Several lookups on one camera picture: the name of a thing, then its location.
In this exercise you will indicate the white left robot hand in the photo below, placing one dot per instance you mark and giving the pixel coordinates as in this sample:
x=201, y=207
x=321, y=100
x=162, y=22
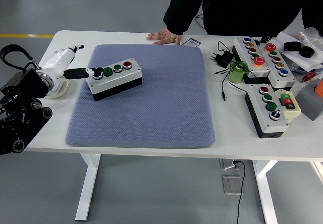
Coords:
x=59, y=60

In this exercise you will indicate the person's hand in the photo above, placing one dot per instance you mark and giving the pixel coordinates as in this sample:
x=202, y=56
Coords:
x=165, y=37

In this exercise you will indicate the four-button control box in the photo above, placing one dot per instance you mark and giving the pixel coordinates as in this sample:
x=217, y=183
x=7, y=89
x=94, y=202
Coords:
x=118, y=80

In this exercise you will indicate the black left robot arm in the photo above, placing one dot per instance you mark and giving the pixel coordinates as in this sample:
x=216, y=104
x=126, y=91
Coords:
x=15, y=123

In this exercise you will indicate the five-button box orange-ringed stop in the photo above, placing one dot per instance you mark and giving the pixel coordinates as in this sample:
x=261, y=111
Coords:
x=263, y=69

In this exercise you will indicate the five-button box red stop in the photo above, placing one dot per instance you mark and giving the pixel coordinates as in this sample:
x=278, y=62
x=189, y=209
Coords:
x=276, y=79

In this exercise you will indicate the four-button box with selector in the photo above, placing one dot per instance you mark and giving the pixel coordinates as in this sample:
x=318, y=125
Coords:
x=276, y=126

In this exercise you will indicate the purple-edged label card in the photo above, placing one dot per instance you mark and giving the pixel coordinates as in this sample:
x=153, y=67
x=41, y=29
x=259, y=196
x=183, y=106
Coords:
x=191, y=42

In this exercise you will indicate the white shallow tray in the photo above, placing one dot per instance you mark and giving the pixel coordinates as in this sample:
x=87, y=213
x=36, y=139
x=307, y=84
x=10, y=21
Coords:
x=66, y=86

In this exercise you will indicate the grey-blue textured mat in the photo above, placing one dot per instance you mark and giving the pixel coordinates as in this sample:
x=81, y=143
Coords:
x=151, y=108

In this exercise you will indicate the person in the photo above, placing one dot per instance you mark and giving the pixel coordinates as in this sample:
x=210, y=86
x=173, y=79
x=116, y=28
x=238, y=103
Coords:
x=239, y=7

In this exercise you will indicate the green plastic bottle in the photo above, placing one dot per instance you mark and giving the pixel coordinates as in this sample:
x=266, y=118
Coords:
x=236, y=76

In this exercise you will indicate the small black connector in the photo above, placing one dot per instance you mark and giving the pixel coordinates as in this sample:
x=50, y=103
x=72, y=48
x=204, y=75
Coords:
x=266, y=39

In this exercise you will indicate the white table leg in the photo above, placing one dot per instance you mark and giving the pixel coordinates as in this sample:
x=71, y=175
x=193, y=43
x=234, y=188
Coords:
x=88, y=183
x=267, y=196

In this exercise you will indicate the white paper sheet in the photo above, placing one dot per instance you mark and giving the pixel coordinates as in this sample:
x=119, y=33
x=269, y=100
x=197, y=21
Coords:
x=302, y=61

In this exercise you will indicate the grey under-table control box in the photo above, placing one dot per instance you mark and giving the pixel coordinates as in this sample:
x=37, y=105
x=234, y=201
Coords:
x=227, y=164

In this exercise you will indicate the clear plastic bag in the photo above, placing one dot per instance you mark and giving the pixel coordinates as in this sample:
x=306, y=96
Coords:
x=313, y=36

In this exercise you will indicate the red mushroom knob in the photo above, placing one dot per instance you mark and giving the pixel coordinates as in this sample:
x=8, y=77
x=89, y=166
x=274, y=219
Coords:
x=309, y=77

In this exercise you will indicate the grey angled block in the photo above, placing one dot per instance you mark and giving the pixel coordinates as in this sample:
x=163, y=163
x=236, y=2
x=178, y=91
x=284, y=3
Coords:
x=309, y=103

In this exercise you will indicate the orange cylinder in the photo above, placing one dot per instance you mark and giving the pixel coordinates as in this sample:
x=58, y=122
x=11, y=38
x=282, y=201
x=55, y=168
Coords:
x=319, y=87

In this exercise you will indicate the metal floor socket plate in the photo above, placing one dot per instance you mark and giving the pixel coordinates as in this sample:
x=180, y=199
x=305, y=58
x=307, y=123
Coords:
x=232, y=185

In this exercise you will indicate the beige green-red switch box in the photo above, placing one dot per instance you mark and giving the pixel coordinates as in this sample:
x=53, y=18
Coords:
x=294, y=113

